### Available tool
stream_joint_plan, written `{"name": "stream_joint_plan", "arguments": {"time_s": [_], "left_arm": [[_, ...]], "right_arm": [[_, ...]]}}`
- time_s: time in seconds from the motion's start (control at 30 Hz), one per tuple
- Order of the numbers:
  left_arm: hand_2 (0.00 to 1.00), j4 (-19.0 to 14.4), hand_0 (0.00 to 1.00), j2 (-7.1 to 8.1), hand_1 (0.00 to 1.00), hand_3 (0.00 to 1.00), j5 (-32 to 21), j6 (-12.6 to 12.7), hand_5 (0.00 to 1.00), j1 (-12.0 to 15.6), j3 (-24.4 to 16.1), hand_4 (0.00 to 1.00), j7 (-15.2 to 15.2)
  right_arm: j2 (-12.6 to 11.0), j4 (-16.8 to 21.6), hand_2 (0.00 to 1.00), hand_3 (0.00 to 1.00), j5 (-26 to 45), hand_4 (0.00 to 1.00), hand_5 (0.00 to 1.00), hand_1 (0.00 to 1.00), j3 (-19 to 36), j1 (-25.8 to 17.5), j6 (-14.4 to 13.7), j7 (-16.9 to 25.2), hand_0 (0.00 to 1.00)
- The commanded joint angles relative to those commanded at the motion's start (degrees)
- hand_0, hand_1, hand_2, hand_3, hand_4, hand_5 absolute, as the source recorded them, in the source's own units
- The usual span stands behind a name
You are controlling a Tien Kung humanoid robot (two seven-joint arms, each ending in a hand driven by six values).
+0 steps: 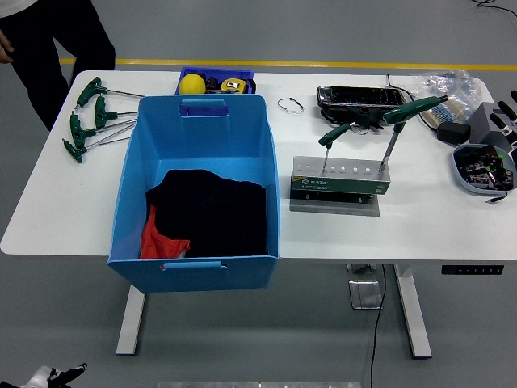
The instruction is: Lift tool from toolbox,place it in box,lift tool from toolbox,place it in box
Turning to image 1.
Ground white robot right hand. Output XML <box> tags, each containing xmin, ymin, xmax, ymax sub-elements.
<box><xmin>488</xmin><ymin>89</ymin><xmax>517</xmax><ymax>158</ymax></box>

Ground metal floor plate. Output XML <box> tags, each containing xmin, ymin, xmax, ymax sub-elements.
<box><xmin>348</xmin><ymin>280</ymin><xmax>384</xmax><ymax>310</ymax></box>

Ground large light blue plastic box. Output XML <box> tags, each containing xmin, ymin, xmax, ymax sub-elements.
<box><xmin>106</xmin><ymin>94</ymin><xmax>281</xmax><ymax>294</ymax></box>

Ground large green T-handle hex key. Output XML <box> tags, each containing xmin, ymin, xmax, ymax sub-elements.
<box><xmin>378</xmin><ymin>95</ymin><xmax>450</xmax><ymax>174</ymax></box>

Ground small green T-handle hex key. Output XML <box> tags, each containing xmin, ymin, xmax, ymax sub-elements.
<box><xmin>317</xmin><ymin>121</ymin><xmax>357</xmax><ymax>170</ymax></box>

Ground small dark blue bin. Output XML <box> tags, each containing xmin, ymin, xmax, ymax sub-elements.
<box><xmin>174</xmin><ymin>66</ymin><xmax>255</xmax><ymax>96</ymax></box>

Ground black electronics tray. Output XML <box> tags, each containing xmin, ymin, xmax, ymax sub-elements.
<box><xmin>316</xmin><ymin>84</ymin><xmax>408</xmax><ymax>134</ymax></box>

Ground black power adapter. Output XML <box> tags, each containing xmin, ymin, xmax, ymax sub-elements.
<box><xmin>436</xmin><ymin>122</ymin><xmax>472</xmax><ymax>146</ymax></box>

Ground grey square box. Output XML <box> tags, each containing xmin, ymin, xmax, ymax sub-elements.
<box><xmin>468</xmin><ymin>101</ymin><xmax>517</xmax><ymax>146</ymax></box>

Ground green grey hex key stand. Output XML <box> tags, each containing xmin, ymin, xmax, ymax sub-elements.
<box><xmin>289</xmin><ymin>155</ymin><xmax>392</xmax><ymax>217</ymax></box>

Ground black table control panel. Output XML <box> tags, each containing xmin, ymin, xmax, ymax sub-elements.
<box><xmin>440</xmin><ymin>264</ymin><xmax>505</xmax><ymax>276</ymax></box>

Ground person's right hand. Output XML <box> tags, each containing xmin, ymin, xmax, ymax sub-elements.
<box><xmin>0</xmin><ymin>30</ymin><xmax>15</xmax><ymax>65</ymax></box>

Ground red cloth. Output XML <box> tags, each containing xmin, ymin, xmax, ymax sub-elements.
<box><xmin>139</xmin><ymin>204</ymin><xmax>191</xmax><ymax>260</ymax></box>

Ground taped resistor strips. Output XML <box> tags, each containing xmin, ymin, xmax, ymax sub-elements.
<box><xmin>419</xmin><ymin>99</ymin><xmax>472</xmax><ymax>124</ymax></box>

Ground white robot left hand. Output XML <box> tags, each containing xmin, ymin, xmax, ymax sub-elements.
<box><xmin>20</xmin><ymin>362</ymin><xmax>88</xmax><ymax>388</ymax></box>

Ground yellow ball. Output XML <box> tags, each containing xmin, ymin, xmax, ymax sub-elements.
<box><xmin>179</xmin><ymin>74</ymin><xmax>207</xmax><ymax>96</ymax></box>

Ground pale blue parts bowl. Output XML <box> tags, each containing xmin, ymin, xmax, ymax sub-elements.
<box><xmin>451</xmin><ymin>143</ymin><xmax>517</xmax><ymax>197</ymax></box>

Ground person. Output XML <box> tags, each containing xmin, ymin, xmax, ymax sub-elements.
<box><xmin>0</xmin><ymin>0</ymin><xmax>117</xmax><ymax>133</ymax></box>

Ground yellow tape measure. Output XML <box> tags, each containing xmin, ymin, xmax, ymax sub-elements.
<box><xmin>220</xmin><ymin>78</ymin><xmax>248</xmax><ymax>95</ymax></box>

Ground thin wire loop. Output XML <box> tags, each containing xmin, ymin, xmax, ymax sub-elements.
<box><xmin>277</xmin><ymin>97</ymin><xmax>305</xmax><ymax>116</ymax></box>

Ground white table leg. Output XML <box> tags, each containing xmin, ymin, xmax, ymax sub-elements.
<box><xmin>393</xmin><ymin>264</ymin><xmax>433</xmax><ymax>360</ymax></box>
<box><xmin>116</xmin><ymin>285</ymin><xmax>146</xmax><ymax>356</ymax></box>

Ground black cable on floor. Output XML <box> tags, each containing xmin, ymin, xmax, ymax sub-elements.
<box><xmin>472</xmin><ymin>0</ymin><xmax>517</xmax><ymax>19</ymax></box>

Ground clear plastic parts bag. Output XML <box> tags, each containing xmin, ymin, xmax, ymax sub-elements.
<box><xmin>411</xmin><ymin>69</ymin><xmax>485</xmax><ymax>122</ymax></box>

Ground black cloth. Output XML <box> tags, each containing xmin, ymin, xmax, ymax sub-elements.
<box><xmin>145</xmin><ymin>169</ymin><xmax>270</xmax><ymax>259</ymax></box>

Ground thin black plug cable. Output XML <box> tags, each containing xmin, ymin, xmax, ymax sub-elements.
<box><xmin>485</xmin><ymin>188</ymin><xmax>510</xmax><ymax>205</ymax></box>

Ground black adapter cable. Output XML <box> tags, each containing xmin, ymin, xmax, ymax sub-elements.
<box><xmin>386</xmin><ymin>74</ymin><xmax>441</xmax><ymax>133</ymax></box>

